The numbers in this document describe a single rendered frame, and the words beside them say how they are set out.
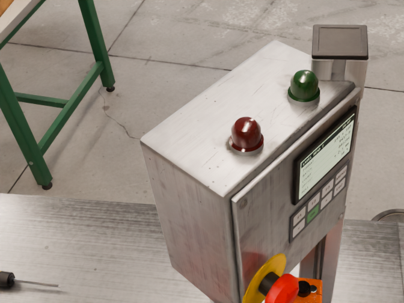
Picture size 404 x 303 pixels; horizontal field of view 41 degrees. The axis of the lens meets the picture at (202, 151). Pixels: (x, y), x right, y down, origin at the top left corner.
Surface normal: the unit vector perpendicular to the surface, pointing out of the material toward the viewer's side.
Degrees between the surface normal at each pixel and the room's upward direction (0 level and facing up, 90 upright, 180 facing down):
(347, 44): 0
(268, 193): 90
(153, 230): 0
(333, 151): 90
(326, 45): 0
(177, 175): 90
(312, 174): 90
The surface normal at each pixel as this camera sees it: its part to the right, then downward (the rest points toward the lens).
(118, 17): -0.10, -0.69
